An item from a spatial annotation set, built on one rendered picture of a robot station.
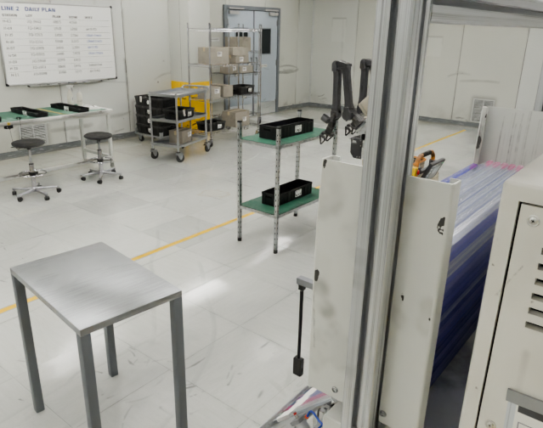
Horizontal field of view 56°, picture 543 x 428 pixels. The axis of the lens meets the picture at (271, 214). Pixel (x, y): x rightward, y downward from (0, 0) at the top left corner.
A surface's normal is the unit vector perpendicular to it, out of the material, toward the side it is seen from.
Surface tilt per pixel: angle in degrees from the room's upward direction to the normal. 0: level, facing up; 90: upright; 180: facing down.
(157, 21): 90
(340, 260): 90
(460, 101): 90
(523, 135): 90
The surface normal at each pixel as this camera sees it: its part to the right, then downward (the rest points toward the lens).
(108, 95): 0.78, 0.23
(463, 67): -0.62, 0.25
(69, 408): 0.02, -0.94
